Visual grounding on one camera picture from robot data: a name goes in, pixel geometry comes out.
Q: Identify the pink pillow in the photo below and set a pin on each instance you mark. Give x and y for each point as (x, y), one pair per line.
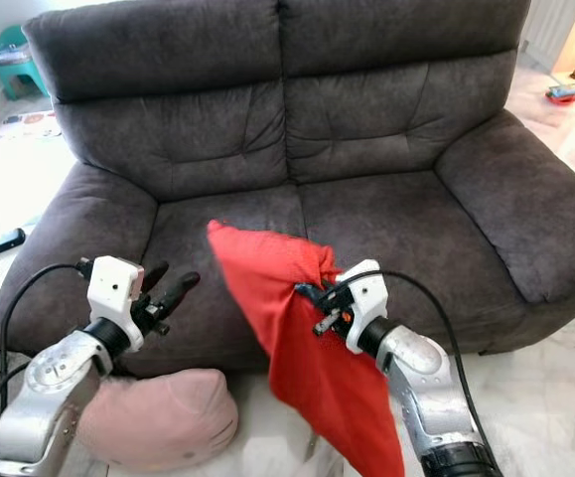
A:
(168, 417)

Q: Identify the white coffee table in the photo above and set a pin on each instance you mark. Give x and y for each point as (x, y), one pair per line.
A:
(4, 184)

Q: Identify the grey two-seat fabric sofa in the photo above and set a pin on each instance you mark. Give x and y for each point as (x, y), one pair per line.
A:
(347, 129)

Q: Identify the printed floor mat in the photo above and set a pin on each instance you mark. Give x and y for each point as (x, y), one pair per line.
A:
(24, 126)

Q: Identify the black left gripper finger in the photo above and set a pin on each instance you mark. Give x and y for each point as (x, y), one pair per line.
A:
(180, 290)
(156, 275)

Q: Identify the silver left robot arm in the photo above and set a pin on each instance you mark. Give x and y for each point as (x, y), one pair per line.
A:
(49, 397)

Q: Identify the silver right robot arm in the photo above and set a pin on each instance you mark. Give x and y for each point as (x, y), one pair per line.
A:
(426, 393)

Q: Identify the green plastic stool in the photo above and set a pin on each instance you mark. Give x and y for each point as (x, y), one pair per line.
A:
(19, 72)

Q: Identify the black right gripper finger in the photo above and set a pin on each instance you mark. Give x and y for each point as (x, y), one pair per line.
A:
(312, 291)

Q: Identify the black remote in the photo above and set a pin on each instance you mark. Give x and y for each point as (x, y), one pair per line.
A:
(5, 240)

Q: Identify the red tray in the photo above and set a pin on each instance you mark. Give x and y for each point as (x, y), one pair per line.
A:
(570, 91)

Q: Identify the grey item on stool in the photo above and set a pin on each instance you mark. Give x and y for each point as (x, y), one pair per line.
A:
(14, 56)

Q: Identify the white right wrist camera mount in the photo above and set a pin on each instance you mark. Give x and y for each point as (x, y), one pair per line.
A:
(366, 303)

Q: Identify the light curtain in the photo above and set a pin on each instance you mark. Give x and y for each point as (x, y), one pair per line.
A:
(550, 25)

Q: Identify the red pillow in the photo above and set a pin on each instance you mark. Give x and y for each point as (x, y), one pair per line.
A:
(307, 388)

